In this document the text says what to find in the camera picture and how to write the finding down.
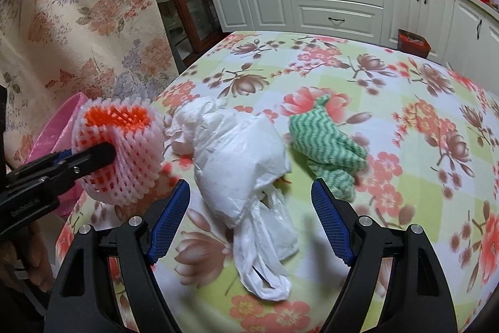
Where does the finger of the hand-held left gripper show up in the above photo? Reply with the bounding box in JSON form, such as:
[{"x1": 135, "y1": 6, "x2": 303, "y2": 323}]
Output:
[
  {"x1": 4, "y1": 144, "x2": 118, "y2": 197},
  {"x1": 8, "y1": 149, "x2": 75, "y2": 178}
]

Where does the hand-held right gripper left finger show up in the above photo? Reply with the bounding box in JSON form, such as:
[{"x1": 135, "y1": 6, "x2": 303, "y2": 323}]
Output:
[{"x1": 46, "y1": 179, "x2": 191, "y2": 333}]

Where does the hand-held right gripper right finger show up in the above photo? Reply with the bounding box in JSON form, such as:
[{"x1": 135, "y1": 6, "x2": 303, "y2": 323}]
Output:
[{"x1": 311, "y1": 178, "x2": 458, "y2": 333}]

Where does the pink plastic trash bag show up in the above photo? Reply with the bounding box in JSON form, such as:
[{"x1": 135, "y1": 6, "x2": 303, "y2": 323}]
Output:
[{"x1": 33, "y1": 91, "x2": 94, "y2": 218}]

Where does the pink and orange foam net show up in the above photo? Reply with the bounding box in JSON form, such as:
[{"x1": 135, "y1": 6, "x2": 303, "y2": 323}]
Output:
[{"x1": 72, "y1": 97, "x2": 164, "y2": 207}]

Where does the white plastic bag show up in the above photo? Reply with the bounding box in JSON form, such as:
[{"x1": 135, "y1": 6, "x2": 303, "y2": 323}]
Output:
[{"x1": 164, "y1": 96, "x2": 300, "y2": 302}]

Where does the person's left hand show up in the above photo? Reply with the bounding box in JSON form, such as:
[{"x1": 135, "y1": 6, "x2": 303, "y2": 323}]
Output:
[{"x1": 0, "y1": 222, "x2": 55, "y2": 292}]

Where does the green striped cloth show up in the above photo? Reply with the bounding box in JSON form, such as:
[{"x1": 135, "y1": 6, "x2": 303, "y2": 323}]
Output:
[{"x1": 288, "y1": 93, "x2": 369, "y2": 201}]

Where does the floral curtain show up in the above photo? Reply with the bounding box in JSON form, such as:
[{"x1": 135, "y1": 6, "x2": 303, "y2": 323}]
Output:
[{"x1": 0, "y1": 0, "x2": 184, "y2": 162}]

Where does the red box bin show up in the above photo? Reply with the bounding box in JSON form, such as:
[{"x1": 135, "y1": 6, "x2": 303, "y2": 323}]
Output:
[{"x1": 397, "y1": 29, "x2": 431, "y2": 58}]

